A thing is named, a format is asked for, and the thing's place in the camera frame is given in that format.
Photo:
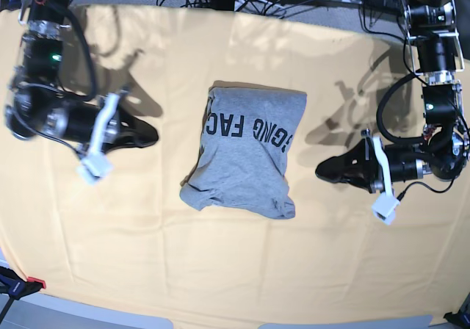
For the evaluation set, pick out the black clamp right corner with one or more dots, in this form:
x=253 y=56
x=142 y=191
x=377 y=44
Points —
x=460 y=319

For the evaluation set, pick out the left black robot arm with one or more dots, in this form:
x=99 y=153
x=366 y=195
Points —
x=432 y=55

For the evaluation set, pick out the blue red table clamp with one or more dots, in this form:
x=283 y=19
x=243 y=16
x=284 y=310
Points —
x=16 y=287

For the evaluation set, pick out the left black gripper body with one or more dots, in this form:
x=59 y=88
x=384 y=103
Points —
x=402 y=168

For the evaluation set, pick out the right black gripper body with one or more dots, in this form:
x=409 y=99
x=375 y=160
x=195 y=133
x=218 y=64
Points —
x=76 y=122

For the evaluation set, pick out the yellow table cloth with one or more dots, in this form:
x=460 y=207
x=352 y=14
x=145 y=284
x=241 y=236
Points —
x=131 y=244

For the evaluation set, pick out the grey t-shirt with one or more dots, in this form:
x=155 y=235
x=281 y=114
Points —
x=245 y=139

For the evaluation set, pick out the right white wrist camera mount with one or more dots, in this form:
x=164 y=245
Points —
x=94 y=165

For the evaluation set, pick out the black power adapter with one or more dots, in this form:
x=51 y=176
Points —
x=393 y=7

